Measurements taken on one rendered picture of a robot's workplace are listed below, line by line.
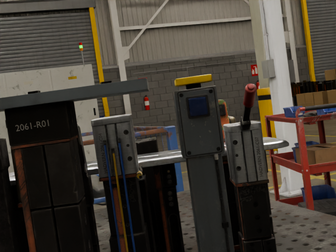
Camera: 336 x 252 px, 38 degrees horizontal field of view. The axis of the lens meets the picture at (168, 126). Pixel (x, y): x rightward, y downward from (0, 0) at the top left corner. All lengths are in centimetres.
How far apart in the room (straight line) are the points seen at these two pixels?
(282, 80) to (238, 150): 417
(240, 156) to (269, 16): 422
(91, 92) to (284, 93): 443
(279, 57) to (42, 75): 524
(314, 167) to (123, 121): 240
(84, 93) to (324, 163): 261
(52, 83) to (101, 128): 832
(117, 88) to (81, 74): 862
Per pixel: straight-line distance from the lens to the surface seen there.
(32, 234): 85
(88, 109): 936
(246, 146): 98
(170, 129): 331
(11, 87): 920
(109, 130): 96
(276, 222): 160
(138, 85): 76
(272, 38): 513
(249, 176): 99
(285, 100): 514
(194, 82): 81
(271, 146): 111
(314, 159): 329
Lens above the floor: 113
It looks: 3 degrees down
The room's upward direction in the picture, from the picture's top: 8 degrees counter-clockwise
